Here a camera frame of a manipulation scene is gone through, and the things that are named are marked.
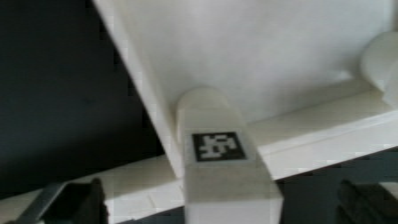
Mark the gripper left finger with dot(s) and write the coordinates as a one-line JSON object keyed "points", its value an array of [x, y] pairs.
{"points": [[69, 204]]}

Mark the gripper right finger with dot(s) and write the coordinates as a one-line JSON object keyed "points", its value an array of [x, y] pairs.
{"points": [[369, 204]]}

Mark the white square tabletop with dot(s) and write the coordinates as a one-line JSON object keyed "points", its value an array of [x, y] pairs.
{"points": [[300, 58]]}

